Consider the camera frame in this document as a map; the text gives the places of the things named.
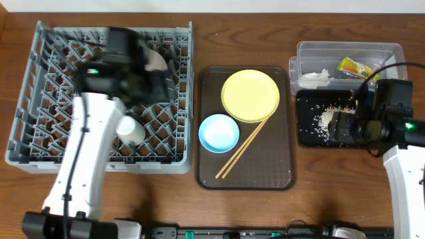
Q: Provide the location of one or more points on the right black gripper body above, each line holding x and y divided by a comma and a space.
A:
337, 126

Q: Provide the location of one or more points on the spilled rice pile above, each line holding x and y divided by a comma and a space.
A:
322, 120

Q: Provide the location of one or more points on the crumpled white tissue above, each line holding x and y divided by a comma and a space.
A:
314, 80

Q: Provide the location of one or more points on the pink white bowl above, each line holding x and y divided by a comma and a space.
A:
155, 62

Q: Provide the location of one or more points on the yellow plastic plate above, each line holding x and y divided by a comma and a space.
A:
250, 96

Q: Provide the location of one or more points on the white plastic cup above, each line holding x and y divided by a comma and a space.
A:
130, 131

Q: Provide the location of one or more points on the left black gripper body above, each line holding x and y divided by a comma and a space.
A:
159, 85

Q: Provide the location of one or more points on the black waste tray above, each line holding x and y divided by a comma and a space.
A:
306, 100

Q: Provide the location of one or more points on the wooden chopstick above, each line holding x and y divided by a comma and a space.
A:
244, 151
239, 149

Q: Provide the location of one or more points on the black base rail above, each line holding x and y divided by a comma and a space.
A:
295, 229

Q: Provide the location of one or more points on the yellow green snack wrapper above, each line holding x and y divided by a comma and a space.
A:
356, 69

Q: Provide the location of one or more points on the light blue bowl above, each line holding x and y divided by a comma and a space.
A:
218, 133

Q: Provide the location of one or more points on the dark brown serving tray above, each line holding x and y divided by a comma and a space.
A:
269, 162

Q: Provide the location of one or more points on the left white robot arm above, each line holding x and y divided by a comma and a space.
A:
105, 91

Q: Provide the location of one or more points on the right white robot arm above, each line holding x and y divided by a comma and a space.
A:
404, 165

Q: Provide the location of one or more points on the clear plastic bin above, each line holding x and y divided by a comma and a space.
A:
314, 56

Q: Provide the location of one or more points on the grey plastic dishwasher rack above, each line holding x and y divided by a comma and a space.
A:
44, 110

